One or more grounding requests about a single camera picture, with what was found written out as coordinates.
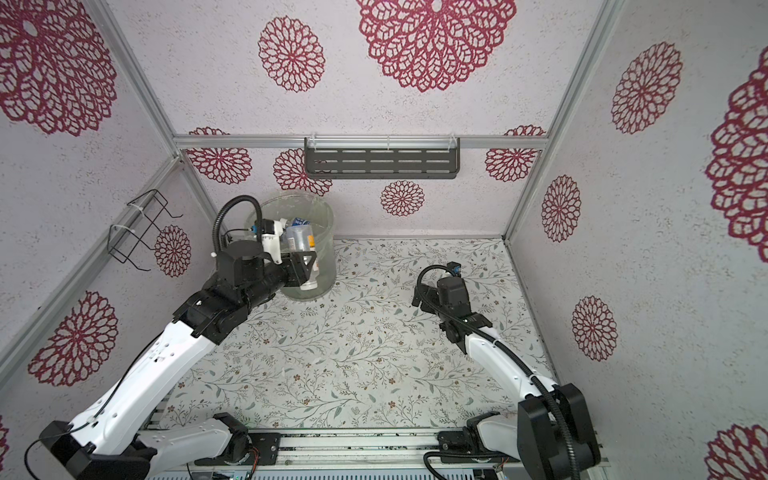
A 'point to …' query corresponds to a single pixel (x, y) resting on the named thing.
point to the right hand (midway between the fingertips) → (428, 287)
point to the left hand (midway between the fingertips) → (307, 257)
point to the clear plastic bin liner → (291, 206)
